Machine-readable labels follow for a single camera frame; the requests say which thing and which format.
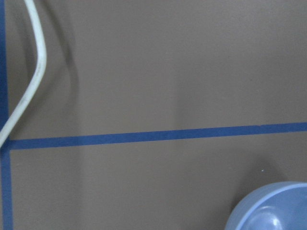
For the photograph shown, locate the white toaster power cord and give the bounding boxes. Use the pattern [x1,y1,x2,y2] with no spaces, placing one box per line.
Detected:
[0,0,47,148]

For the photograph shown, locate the blue bowl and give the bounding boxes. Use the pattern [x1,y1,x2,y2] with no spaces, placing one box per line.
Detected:
[225,182,307,230]

